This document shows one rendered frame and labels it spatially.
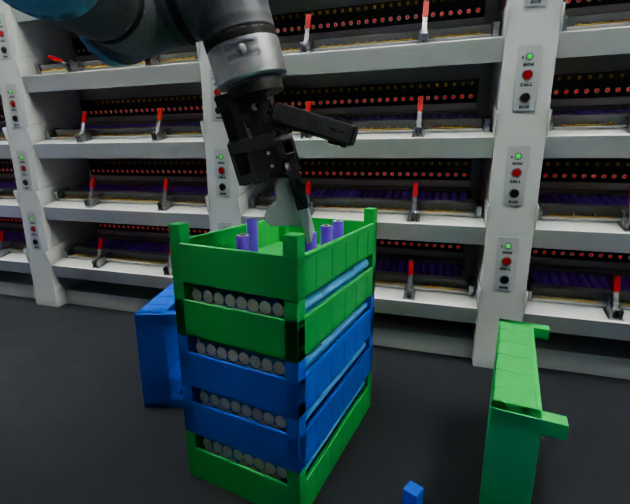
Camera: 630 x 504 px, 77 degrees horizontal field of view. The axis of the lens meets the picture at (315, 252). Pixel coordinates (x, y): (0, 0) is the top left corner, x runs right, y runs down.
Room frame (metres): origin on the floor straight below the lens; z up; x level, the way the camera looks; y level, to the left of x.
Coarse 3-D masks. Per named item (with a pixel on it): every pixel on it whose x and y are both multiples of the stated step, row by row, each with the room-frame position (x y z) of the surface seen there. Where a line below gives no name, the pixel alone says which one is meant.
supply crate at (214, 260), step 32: (320, 224) 0.76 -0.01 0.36; (352, 224) 0.73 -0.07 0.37; (192, 256) 0.51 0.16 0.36; (224, 256) 0.49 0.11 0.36; (256, 256) 0.47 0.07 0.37; (288, 256) 0.45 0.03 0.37; (320, 256) 0.50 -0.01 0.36; (352, 256) 0.60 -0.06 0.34; (224, 288) 0.49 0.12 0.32; (256, 288) 0.47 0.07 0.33; (288, 288) 0.45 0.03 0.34
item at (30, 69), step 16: (192, 48) 1.28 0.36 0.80; (16, 64) 1.25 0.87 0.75; (32, 64) 1.29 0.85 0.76; (48, 64) 1.32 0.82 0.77; (176, 64) 1.09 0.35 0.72; (192, 64) 1.08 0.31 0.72; (32, 80) 1.25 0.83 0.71; (48, 80) 1.23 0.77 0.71; (64, 80) 1.21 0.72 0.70; (80, 80) 1.20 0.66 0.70; (96, 80) 1.18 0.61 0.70; (112, 80) 1.17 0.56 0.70; (128, 80) 1.15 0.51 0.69; (144, 80) 1.14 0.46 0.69; (160, 80) 1.12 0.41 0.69; (176, 80) 1.11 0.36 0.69; (192, 80) 1.09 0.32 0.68
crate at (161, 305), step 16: (160, 304) 0.75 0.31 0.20; (144, 320) 0.70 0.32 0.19; (160, 320) 0.70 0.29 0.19; (144, 336) 0.70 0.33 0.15; (160, 336) 0.70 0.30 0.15; (176, 336) 0.89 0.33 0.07; (144, 352) 0.70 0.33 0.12; (160, 352) 0.70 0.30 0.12; (176, 352) 0.88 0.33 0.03; (144, 368) 0.70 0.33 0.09; (160, 368) 0.70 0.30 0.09; (176, 368) 0.85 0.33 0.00; (144, 384) 0.70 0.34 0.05; (160, 384) 0.70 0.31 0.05; (176, 384) 0.78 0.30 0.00; (144, 400) 0.70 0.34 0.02; (160, 400) 0.70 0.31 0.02; (176, 400) 0.70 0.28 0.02
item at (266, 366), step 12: (360, 312) 0.66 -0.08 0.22; (348, 324) 0.61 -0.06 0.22; (336, 336) 0.57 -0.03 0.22; (204, 348) 0.52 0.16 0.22; (216, 348) 0.51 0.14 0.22; (228, 348) 0.51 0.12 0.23; (324, 348) 0.53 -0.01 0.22; (228, 360) 0.50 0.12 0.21; (240, 360) 0.49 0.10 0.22; (252, 360) 0.48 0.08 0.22; (264, 360) 0.48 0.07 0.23; (276, 360) 0.48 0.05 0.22; (312, 360) 0.49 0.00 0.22; (276, 372) 0.47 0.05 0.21
